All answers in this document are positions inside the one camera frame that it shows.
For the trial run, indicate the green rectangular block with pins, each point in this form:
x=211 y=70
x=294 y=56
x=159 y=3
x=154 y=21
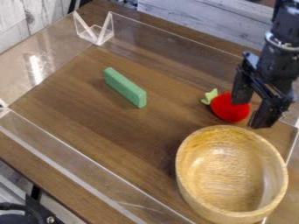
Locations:
x=125 y=87

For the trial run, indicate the clear acrylic tray walls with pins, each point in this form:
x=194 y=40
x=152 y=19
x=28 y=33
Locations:
x=97 y=153

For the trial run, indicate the black clamp with screw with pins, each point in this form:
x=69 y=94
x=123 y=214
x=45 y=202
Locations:
x=28 y=213

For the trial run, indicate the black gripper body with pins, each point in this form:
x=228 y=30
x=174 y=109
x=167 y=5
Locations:
x=272 y=71

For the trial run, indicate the red plush strawberry toy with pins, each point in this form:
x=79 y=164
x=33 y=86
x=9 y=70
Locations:
x=227 y=111

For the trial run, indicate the clear acrylic corner bracket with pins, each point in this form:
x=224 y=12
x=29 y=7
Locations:
x=95 y=34

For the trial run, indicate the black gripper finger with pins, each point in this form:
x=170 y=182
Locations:
x=242 y=88
x=268 y=112

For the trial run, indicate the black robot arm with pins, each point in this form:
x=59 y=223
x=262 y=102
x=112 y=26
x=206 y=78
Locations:
x=284 y=29

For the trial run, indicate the wooden bowl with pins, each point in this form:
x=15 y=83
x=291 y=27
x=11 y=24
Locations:
x=231 y=175

